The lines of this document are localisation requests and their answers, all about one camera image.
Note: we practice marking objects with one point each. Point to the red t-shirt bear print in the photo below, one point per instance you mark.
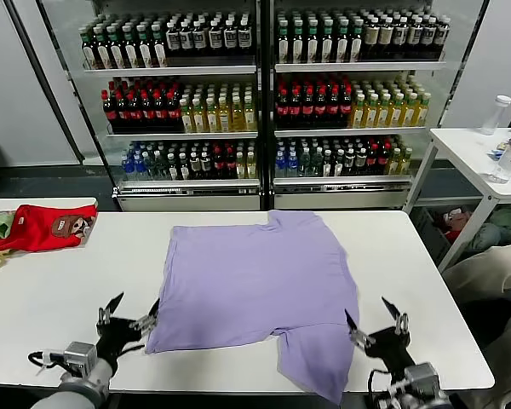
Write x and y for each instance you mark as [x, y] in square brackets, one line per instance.
[34, 230]

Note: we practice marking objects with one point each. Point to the dark tea bottle green cap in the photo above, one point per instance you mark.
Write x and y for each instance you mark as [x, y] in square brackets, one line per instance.
[102, 51]
[312, 44]
[356, 44]
[116, 50]
[298, 44]
[283, 44]
[145, 49]
[327, 44]
[342, 44]
[130, 50]
[159, 49]
[88, 51]

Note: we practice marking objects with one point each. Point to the grey-blue cloth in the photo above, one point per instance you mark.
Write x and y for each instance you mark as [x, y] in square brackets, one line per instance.
[485, 238]

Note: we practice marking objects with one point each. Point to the clear bottle grey lid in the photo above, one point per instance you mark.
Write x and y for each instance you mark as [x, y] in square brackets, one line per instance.
[507, 164]

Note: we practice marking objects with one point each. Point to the dark bottle beige label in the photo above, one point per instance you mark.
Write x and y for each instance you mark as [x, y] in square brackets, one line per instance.
[371, 38]
[385, 38]

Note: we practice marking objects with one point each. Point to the small pale yellow drink bottle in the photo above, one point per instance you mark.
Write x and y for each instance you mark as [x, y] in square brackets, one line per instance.
[241, 167]
[405, 163]
[251, 167]
[394, 163]

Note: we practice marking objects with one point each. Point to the clear bottle white cap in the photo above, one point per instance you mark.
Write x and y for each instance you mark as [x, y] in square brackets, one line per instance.
[494, 119]

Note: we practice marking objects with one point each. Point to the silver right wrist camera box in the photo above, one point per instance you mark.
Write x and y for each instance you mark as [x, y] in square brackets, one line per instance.
[423, 377]

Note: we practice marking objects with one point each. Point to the dark storage bin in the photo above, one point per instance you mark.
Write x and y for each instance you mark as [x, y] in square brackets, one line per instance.
[426, 230]

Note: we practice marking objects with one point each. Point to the small cola bottle red cap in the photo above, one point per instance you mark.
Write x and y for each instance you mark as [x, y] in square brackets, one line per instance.
[219, 165]
[230, 165]
[371, 161]
[383, 161]

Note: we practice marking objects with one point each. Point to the black diagonal bar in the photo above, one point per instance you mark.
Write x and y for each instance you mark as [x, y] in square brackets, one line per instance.
[47, 85]

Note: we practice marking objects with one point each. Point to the glass beverage display cooler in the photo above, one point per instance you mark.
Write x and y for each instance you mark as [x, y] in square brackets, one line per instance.
[183, 70]

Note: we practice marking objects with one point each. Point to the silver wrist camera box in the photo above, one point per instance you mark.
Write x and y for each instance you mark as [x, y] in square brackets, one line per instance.
[423, 377]
[81, 353]

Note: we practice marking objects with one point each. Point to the small dark green bottle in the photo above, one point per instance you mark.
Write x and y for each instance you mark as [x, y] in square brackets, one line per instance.
[152, 168]
[162, 168]

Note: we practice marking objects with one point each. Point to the small blue water bottle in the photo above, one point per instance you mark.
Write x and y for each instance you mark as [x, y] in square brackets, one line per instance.
[292, 166]
[129, 168]
[141, 168]
[280, 166]

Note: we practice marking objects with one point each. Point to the beige trousers leg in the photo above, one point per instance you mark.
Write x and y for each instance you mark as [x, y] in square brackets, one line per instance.
[485, 268]

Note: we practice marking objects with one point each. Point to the purple t-shirt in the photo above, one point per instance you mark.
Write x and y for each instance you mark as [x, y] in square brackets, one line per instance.
[255, 277]

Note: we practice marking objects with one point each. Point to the white shelving unit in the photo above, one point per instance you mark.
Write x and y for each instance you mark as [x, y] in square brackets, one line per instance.
[357, 66]

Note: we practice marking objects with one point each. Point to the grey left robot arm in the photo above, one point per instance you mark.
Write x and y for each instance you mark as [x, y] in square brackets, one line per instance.
[81, 392]

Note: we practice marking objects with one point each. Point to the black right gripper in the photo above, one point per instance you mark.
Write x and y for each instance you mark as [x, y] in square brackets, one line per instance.
[389, 347]

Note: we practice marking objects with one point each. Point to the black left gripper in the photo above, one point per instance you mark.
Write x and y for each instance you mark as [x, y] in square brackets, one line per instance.
[117, 338]

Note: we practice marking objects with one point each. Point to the small dark bottle white cap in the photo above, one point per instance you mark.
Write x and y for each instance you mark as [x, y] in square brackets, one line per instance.
[172, 168]
[184, 168]
[327, 164]
[338, 164]

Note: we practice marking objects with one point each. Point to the white side table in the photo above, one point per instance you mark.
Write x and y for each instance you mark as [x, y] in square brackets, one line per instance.
[464, 149]

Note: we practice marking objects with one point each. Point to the small clear green bottle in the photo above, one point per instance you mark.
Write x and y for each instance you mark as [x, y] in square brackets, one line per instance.
[317, 164]
[305, 164]

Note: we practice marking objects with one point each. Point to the small dark bottle white label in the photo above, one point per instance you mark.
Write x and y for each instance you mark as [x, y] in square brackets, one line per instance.
[206, 167]
[360, 163]
[195, 167]
[349, 163]

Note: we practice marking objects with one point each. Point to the yellow juice bottle green cap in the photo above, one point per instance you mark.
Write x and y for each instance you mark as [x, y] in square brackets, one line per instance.
[383, 113]
[396, 113]
[409, 113]
[248, 117]
[358, 114]
[199, 119]
[211, 118]
[237, 117]
[224, 118]
[371, 114]
[186, 119]
[422, 112]

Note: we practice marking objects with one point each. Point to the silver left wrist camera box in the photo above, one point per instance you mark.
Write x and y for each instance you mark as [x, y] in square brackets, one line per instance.
[81, 353]

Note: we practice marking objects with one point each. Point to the red cloth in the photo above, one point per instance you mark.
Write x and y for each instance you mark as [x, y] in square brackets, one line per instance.
[453, 223]

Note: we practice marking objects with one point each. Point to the blue packet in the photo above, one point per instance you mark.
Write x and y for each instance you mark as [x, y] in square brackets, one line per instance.
[499, 148]

